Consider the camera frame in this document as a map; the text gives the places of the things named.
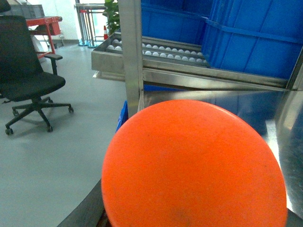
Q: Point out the orange cylindrical capacitor 4680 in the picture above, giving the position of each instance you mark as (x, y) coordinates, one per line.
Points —
(187, 163)

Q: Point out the blue bin under table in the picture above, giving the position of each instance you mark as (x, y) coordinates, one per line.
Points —
(123, 117)

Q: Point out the stainless steel roller rack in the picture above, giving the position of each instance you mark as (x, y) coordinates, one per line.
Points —
(122, 57)

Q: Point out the orange traffic cone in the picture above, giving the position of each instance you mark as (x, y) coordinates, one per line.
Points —
(105, 36)

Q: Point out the rear blue plastic crate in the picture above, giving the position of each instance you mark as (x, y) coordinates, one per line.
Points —
(175, 20)

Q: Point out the green potted plant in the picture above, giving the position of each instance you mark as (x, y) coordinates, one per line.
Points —
(112, 13)

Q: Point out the large blue plastic crate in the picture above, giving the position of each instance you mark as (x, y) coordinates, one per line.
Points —
(262, 37)

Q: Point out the black office chair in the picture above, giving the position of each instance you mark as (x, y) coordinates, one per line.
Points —
(21, 75)

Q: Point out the red metal frame table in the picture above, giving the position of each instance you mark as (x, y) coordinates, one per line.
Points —
(48, 26)

